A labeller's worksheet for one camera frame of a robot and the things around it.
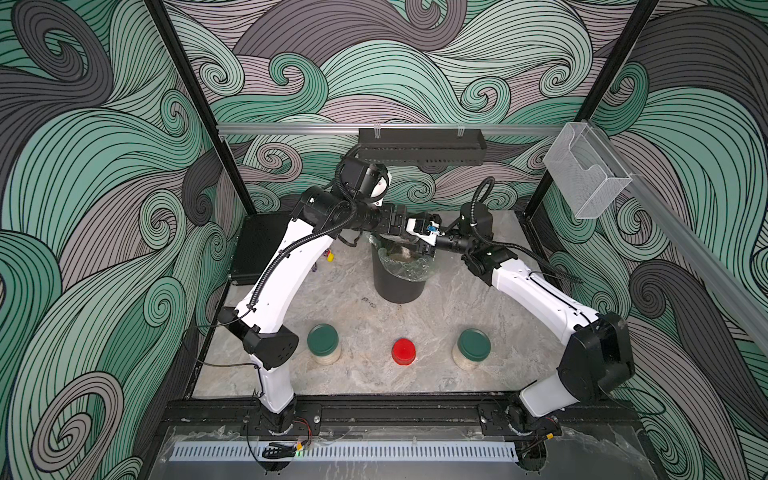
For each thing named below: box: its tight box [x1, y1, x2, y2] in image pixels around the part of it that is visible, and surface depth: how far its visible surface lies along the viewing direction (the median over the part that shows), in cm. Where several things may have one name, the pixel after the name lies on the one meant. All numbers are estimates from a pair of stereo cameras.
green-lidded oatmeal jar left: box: [307, 323, 341, 365], surface depth 78 cm
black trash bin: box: [372, 244, 426, 303], surface depth 99 cm
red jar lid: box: [391, 338, 417, 366], surface depth 87 cm
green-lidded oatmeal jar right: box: [452, 328, 491, 371], surface depth 77 cm
